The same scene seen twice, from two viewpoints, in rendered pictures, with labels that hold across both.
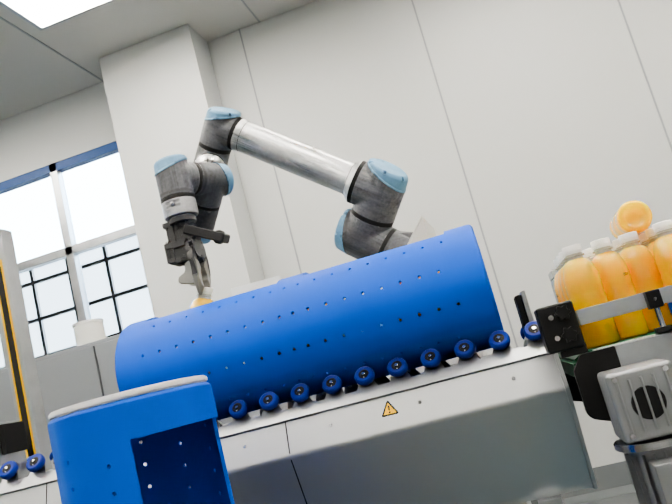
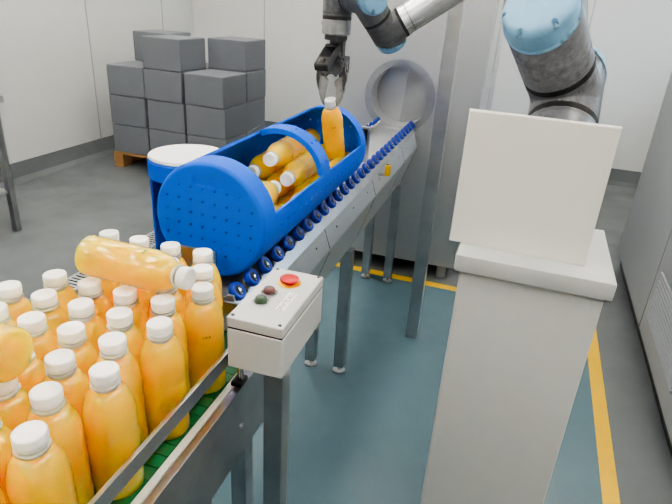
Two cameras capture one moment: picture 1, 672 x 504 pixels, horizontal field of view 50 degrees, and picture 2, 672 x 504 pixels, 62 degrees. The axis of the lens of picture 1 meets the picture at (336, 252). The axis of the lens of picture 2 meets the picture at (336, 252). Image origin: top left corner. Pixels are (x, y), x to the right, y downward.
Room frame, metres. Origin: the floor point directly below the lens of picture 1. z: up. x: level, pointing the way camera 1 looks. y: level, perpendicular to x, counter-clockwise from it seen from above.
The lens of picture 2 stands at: (2.07, -1.47, 1.58)
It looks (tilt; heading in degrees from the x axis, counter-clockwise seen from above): 25 degrees down; 96
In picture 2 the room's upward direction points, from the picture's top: 4 degrees clockwise
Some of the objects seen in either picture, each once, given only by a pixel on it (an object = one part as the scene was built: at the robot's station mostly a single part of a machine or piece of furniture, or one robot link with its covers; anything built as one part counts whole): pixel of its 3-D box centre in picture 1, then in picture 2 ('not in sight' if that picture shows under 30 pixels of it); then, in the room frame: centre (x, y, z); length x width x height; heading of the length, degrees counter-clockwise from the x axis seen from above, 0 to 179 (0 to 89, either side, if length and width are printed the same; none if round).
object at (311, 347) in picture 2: not in sight; (313, 306); (1.74, 0.67, 0.31); 0.06 x 0.06 x 0.63; 80
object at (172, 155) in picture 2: (130, 397); (187, 154); (1.29, 0.42, 1.03); 0.28 x 0.28 x 0.01
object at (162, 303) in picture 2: not in sight; (163, 305); (1.70, -0.71, 1.10); 0.04 x 0.04 x 0.02
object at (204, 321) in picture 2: not in sight; (204, 340); (1.74, -0.65, 1.00); 0.07 x 0.07 x 0.19
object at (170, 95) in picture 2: not in sight; (190, 103); (0.02, 3.62, 0.59); 1.20 x 0.80 x 1.19; 168
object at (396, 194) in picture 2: not in sight; (392, 234); (2.05, 1.61, 0.31); 0.06 x 0.06 x 0.63; 80
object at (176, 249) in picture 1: (184, 241); (335, 55); (1.82, 0.38, 1.41); 0.09 x 0.08 x 0.12; 80
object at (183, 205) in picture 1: (179, 210); (335, 27); (1.81, 0.37, 1.50); 0.10 x 0.09 x 0.05; 170
